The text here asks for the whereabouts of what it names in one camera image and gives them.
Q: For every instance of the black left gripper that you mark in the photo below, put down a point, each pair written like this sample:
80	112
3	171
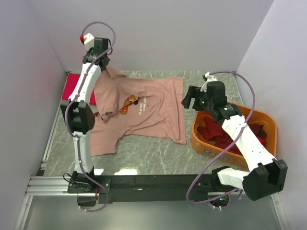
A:
89	51

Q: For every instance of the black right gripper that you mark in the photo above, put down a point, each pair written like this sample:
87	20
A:
193	92

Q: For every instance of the pink t shirt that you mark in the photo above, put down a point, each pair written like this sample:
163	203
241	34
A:
136	106

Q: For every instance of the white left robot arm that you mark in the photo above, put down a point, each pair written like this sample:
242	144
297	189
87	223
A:
79	118

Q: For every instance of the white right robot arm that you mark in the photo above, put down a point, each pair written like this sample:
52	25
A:
266	175

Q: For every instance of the dark red t shirt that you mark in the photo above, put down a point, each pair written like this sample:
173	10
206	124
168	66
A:
213	133

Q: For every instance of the folded magenta t shirt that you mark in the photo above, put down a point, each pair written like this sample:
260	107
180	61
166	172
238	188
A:
71	82

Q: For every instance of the orange plastic bin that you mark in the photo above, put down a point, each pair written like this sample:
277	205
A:
234	155

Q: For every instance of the black base beam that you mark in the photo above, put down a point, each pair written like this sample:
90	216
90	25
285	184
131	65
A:
129	188

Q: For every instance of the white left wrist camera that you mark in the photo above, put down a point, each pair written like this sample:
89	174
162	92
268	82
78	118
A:
87	40

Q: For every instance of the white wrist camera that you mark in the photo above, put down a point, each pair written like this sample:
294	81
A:
87	40
207	79

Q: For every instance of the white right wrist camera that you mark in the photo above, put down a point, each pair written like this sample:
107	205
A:
207	79

